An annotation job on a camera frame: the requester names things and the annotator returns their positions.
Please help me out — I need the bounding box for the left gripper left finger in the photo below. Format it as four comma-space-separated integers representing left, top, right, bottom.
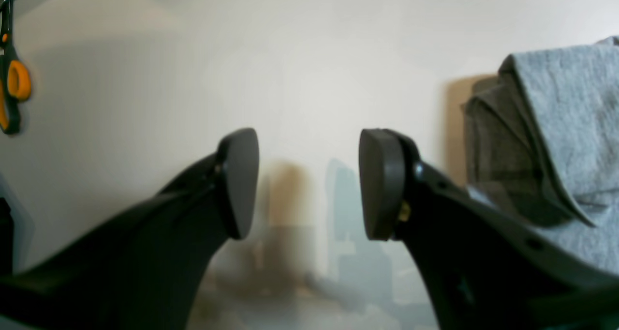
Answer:
1, 128, 260, 330

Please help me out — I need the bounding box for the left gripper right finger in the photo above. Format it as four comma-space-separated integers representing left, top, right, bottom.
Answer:
359, 129, 619, 330

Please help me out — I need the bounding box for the grey T-shirt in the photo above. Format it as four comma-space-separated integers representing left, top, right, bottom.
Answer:
462, 35, 619, 274

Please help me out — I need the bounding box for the orange object at edge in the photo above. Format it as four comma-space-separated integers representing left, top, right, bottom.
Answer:
0, 0, 32, 135

